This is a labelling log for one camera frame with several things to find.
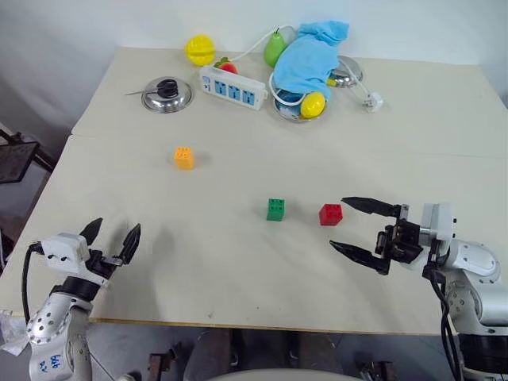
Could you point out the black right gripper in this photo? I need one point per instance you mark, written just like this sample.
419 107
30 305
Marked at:
401 240

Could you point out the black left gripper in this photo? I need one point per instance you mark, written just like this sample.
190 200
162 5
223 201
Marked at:
102 266

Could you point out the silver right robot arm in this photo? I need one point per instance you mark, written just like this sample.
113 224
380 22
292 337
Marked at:
474 278

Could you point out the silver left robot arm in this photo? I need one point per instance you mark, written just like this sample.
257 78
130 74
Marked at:
53 317

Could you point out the red studded cube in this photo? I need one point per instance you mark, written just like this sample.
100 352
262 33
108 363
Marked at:
330 215

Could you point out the green studded cube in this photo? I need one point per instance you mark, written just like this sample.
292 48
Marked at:
275 210

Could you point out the orange studded cube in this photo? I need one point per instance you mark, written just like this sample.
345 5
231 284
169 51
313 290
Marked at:
184 158

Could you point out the black metal stand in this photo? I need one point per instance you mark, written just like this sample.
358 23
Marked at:
16 160

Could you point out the white power plug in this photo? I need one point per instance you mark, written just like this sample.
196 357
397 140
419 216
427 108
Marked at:
373 102

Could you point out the yellow toy lemon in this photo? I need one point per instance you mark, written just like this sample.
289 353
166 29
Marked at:
312 104

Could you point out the steel bowl with toys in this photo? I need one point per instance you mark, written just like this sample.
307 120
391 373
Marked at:
287 113

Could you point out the clear crumpled plastic bag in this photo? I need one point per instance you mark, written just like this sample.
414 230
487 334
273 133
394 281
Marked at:
12 337

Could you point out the steel lid with black knob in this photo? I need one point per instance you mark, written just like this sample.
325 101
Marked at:
168 97

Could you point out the dark rounded shape under table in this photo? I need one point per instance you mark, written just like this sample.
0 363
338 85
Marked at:
206 355

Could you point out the empty steel bowl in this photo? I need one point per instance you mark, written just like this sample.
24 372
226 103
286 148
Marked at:
349 73

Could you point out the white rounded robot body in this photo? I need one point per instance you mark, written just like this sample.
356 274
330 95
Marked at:
278 376

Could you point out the light blue cloth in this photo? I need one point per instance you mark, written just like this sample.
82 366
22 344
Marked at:
307 63

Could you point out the white blue power strip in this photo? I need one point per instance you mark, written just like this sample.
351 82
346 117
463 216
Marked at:
232 88

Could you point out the green toy pear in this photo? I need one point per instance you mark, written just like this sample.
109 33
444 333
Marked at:
274 49

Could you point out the red toy strawberry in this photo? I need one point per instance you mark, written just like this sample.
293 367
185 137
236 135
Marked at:
228 66

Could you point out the yellow toy pumpkin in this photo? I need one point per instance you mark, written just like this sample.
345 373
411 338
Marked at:
199 49

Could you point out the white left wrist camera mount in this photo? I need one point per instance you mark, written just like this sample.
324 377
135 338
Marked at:
63 248

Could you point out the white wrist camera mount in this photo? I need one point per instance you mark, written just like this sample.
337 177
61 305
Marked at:
63 248
436 220

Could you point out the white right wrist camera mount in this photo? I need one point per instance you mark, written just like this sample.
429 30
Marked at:
436 220

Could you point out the rusty brown metal frame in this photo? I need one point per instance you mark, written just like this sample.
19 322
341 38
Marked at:
375 369
162 363

